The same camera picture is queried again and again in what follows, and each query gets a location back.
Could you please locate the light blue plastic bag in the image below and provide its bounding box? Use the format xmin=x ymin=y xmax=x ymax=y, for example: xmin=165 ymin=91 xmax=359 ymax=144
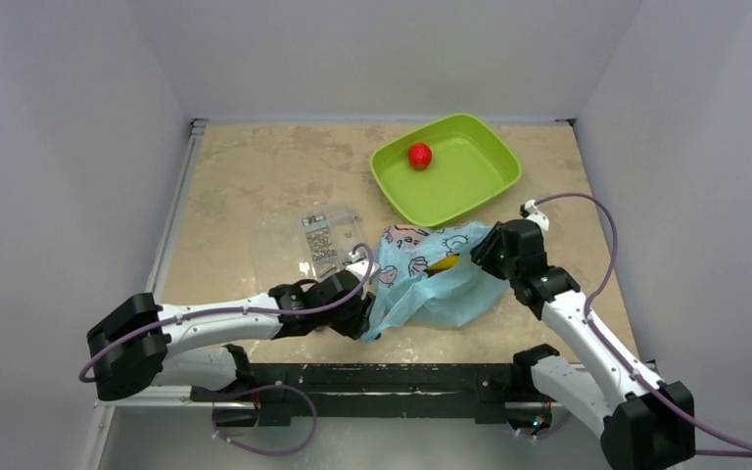
xmin=361 ymin=221 xmax=508 ymax=342

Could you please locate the yellow fake fruit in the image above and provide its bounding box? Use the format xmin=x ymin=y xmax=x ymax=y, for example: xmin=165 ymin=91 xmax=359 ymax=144
xmin=425 ymin=255 xmax=459 ymax=273

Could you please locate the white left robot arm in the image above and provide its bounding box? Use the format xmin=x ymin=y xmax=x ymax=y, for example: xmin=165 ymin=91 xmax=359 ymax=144
xmin=78 ymin=261 xmax=379 ymax=401

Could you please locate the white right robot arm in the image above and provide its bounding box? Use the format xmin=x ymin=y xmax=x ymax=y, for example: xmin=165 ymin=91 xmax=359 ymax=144
xmin=471 ymin=219 xmax=697 ymax=469

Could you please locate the red fake fruit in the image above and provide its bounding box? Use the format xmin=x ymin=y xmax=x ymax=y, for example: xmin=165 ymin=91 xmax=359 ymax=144
xmin=407 ymin=142 xmax=433 ymax=170

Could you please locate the clear plastic screw box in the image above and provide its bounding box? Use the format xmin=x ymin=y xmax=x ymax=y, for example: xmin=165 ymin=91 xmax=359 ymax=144
xmin=250 ymin=204 xmax=369 ymax=291

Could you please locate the green plastic tray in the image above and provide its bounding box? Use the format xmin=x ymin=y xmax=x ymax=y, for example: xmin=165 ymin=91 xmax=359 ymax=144
xmin=369 ymin=114 xmax=523 ymax=227

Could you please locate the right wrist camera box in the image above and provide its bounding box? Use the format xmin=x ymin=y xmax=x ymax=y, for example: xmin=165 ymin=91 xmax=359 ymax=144
xmin=520 ymin=199 xmax=550 ymax=235

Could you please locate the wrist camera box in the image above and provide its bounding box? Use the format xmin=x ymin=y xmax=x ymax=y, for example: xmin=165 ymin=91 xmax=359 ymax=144
xmin=520 ymin=199 xmax=550 ymax=235
xmin=345 ymin=258 xmax=380 ymax=282

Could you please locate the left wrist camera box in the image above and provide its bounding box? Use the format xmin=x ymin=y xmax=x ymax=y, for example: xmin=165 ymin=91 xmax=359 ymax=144
xmin=345 ymin=258 xmax=380 ymax=282

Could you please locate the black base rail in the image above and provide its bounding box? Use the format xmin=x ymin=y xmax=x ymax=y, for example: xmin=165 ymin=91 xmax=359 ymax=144
xmin=190 ymin=363 xmax=563 ymax=433

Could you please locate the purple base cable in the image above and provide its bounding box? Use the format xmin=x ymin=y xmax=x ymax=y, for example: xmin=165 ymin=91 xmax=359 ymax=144
xmin=211 ymin=377 xmax=323 ymax=456

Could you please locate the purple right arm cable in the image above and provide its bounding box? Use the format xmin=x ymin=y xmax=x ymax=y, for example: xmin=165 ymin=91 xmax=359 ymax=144
xmin=523 ymin=192 xmax=752 ymax=459

